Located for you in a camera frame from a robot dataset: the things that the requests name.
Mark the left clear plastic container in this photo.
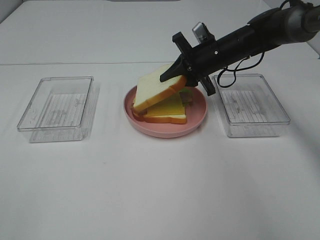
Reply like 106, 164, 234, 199
16, 76, 95, 143

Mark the green lettuce leaf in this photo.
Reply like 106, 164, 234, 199
179, 87, 192, 96

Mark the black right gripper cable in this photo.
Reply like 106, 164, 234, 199
216, 51, 265, 89

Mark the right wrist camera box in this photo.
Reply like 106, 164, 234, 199
192, 22, 216, 44

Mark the yellow cheese slice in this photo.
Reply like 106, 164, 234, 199
144, 93, 186, 117

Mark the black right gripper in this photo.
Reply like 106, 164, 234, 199
159, 31, 243, 97

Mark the curved bacon strip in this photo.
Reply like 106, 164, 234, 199
179, 92, 193, 105

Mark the clear plastic container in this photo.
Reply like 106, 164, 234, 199
16, 76, 95, 143
212, 73, 291, 138

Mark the right clear plastic container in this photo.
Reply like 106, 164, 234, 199
212, 73, 291, 138

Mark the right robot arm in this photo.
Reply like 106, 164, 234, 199
159, 0, 320, 96

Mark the pink round plate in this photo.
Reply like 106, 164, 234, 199
123, 86, 208, 139

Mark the bread slice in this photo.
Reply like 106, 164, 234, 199
140, 110, 187, 124
133, 64, 187, 113

